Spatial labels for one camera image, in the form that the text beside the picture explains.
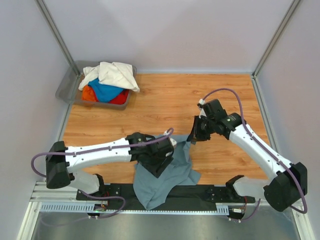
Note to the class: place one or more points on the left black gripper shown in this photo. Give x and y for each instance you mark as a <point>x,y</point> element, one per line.
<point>156,170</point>

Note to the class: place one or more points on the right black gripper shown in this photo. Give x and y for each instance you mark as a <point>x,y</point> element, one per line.
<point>195,135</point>

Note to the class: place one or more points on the grey-blue t shirt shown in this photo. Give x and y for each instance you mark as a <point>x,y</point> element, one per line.
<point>151,191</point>

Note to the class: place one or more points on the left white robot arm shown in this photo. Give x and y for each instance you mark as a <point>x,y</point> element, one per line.
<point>65,164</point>

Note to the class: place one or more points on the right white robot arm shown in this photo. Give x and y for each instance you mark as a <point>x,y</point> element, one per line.
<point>286,182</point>

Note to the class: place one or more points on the red t shirt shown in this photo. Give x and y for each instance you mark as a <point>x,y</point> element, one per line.
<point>121,98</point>

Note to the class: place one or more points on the blue t shirt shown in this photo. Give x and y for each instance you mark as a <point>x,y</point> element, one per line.
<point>104,92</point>

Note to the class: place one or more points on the white t shirt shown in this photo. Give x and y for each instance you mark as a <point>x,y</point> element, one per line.
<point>114,74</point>

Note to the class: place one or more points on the orange t shirt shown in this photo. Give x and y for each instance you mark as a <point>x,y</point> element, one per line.
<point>88,94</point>

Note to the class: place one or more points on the grey plastic bin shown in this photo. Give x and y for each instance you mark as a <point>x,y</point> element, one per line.
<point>69,93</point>

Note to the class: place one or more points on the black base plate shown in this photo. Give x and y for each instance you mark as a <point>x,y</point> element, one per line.
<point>180,198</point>

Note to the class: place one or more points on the aluminium rail frame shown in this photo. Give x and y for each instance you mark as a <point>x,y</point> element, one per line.
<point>68,194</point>

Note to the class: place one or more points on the grey slotted cable duct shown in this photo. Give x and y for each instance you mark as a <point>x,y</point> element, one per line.
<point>91,208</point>

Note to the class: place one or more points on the right aluminium corner post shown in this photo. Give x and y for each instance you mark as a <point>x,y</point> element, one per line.
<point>294,5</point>

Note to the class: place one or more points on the aluminium corner post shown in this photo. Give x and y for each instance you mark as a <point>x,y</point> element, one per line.
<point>294,5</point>
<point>44,10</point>

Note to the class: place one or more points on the left aluminium corner post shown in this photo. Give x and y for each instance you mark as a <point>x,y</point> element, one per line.
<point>44,10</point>

